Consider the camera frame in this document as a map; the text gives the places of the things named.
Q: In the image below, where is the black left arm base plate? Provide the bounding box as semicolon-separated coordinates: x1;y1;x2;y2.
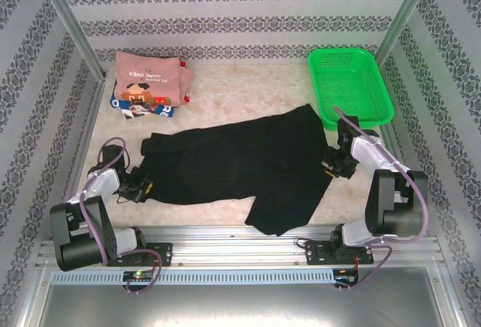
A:
104;242;174;268

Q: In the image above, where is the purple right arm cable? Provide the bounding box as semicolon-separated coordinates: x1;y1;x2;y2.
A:
332;105;429;294

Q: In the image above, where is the aluminium side rail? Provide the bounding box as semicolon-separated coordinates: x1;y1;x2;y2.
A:
56;78;108;240

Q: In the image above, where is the blue folded printed t-shirt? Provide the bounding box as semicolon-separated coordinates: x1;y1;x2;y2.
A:
108;80;177;120

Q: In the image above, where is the slotted grey cable duct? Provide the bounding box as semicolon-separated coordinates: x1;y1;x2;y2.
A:
50;268;335;286

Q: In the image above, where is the aluminium mounting rail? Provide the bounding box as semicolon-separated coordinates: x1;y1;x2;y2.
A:
35;223;443;268

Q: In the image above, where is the green plastic basket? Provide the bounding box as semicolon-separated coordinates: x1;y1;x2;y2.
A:
307;47;395;132

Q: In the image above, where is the grey metal sheet panel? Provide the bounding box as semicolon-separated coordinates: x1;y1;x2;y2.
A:
22;281;463;327

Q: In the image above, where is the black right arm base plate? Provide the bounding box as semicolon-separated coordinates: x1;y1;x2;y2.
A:
304;240;375;266

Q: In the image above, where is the pink folded printed t-shirt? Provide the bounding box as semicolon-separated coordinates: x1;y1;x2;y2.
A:
114;50;195;107

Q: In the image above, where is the black t-shirt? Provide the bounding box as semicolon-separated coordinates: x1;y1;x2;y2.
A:
141;104;334;238

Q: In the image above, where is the aluminium frame post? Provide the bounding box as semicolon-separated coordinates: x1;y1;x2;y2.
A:
374;0;439;67
29;0;108;82

